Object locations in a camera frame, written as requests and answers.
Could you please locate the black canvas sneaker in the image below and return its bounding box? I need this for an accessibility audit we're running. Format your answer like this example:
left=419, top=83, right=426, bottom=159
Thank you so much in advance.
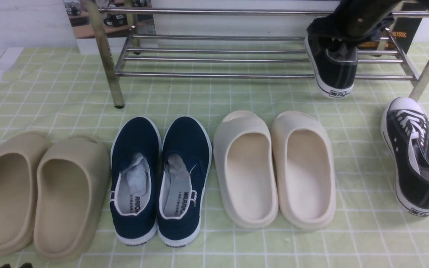
left=380, top=97, right=429, bottom=217
left=304, top=16, right=358, bottom=99

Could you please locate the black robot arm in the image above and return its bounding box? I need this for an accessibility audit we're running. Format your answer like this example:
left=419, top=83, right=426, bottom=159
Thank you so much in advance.
left=325, top=0, right=400, bottom=41

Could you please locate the navy slip-on shoe right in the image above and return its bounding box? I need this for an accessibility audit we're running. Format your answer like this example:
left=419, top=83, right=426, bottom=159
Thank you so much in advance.
left=155, top=117, right=213, bottom=248

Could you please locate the navy slip-on shoe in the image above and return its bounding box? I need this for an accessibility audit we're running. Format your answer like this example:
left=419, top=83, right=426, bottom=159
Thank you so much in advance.
left=155, top=117, right=213, bottom=248
left=109, top=117, right=161, bottom=246

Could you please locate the navy slip-on shoe left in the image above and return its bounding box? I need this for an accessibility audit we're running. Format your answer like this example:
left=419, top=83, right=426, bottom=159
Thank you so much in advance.
left=109, top=117, right=161, bottom=246

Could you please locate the metal shoe rack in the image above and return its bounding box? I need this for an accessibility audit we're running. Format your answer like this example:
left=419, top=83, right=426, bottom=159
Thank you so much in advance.
left=87, top=0, right=429, bottom=109

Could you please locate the cream slipper left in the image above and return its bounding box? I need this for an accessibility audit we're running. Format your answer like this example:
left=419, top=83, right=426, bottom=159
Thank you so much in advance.
left=213, top=111, right=279, bottom=229

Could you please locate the cream slipper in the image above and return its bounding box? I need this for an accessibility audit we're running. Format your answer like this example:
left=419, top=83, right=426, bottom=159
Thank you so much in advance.
left=271, top=111, right=336, bottom=230
left=213, top=111, right=279, bottom=229

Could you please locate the cream slipper right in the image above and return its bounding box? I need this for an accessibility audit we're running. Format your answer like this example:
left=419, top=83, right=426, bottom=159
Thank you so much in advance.
left=271, top=111, right=336, bottom=230

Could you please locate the robot photo poster board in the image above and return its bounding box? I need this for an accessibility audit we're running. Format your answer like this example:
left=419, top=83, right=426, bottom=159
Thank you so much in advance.
left=63, top=0, right=156, bottom=39

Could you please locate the tan slipper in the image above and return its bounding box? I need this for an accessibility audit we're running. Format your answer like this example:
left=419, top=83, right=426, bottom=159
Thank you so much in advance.
left=34, top=134, right=111, bottom=261
left=0, top=131, right=51, bottom=256

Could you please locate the green checkered tablecloth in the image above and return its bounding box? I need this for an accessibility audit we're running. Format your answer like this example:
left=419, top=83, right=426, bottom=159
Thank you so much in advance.
left=0, top=48, right=429, bottom=268

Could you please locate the tan slipper far left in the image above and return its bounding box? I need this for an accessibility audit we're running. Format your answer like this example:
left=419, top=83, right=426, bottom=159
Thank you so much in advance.
left=0, top=131, right=51, bottom=256

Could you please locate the black image processing book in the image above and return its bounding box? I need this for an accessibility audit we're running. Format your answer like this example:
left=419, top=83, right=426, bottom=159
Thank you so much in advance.
left=356, top=13, right=423, bottom=55

